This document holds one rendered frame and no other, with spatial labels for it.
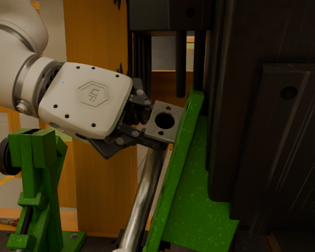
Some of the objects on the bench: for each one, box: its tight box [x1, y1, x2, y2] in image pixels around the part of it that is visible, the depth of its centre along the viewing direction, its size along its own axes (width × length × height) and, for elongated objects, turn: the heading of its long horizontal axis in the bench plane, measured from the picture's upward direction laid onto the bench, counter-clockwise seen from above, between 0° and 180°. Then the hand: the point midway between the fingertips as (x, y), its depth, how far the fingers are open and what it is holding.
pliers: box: [0, 218, 20, 227], centre depth 76 cm, size 16×5×1 cm, turn 81°
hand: (157, 127), depth 40 cm, fingers closed on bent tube, 3 cm apart
